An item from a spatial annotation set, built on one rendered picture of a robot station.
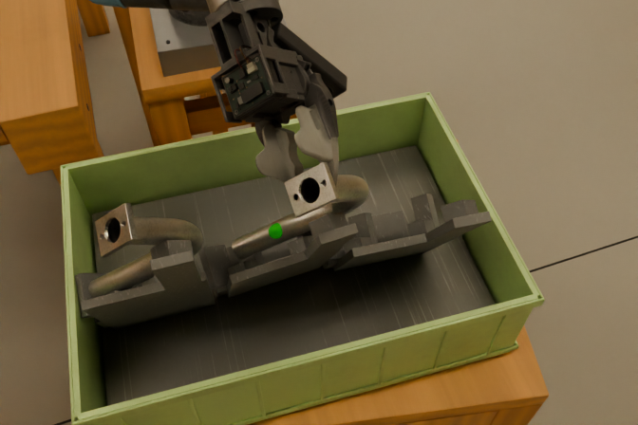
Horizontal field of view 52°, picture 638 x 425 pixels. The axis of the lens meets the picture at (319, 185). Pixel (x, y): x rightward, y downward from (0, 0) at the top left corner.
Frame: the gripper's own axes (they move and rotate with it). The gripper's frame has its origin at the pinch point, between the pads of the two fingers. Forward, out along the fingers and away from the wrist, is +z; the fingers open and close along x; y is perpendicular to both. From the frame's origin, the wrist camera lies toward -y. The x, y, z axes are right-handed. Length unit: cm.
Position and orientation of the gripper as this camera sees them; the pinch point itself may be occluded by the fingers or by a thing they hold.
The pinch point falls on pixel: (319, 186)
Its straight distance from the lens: 69.0
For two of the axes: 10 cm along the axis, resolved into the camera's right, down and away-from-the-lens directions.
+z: 3.2, 9.3, -1.8
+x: 7.6, -3.7, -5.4
